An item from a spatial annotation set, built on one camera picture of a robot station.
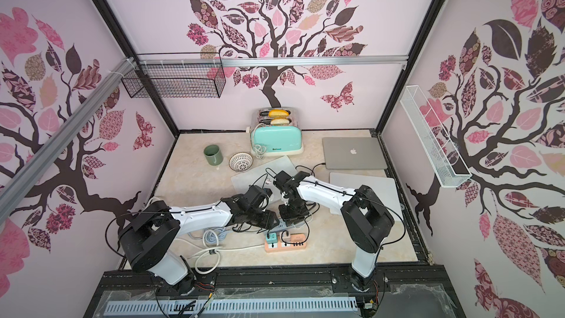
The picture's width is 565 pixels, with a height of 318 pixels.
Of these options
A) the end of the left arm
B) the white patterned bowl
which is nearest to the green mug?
the white patterned bowl

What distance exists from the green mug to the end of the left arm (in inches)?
15.5

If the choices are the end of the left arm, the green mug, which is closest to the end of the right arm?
the end of the left arm

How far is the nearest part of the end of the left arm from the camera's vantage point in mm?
664

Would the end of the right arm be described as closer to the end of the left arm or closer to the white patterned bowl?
the end of the left arm

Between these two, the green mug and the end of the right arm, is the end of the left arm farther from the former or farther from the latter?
the green mug

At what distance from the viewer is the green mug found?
106 cm
